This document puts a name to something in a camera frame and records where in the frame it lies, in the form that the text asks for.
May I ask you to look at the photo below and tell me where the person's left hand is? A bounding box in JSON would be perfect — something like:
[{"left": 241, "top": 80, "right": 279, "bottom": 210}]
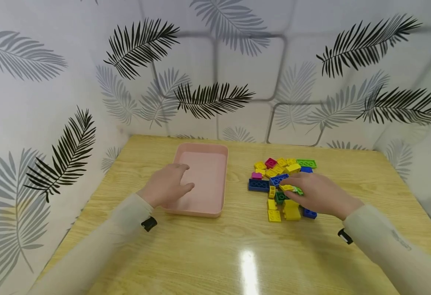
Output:
[{"left": 137, "top": 163, "right": 196, "bottom": 209}]

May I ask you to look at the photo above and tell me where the person's right hand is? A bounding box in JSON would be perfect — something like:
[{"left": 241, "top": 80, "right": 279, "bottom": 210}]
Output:
[{"left": 282, "top": 172, "right": 365, "bottom": 222}]

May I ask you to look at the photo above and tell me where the person's right forearm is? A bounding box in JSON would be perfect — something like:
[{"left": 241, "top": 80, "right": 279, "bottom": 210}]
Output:
[{"left": 342, "top": 204, "right": 431, "bottom": 295}]

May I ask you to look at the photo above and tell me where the person's left forearm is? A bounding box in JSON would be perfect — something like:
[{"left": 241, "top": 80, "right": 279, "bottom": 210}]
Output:
[{"left": 26, "top": 193, "right": 156, "bottom": 295}]

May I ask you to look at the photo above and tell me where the pile of coloured toy bricks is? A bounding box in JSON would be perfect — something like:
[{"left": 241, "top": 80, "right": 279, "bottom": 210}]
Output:
[{"left": 248, "top": 157, "right": 318, "bottom": 223}]

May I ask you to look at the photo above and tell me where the pink plastic tray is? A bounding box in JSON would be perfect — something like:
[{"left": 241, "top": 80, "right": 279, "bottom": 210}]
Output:
[{"left": 162, "top": 143, "right": 229, "bottom": 218}]

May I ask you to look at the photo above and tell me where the black wrist band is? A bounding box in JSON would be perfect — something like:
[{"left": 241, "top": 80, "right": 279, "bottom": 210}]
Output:
[
  {"left": 337, "top": 229, "right": 354, "bottom": 245},
  {"left": 141, "top": 216, "right": 158, "bottom": 233}
]

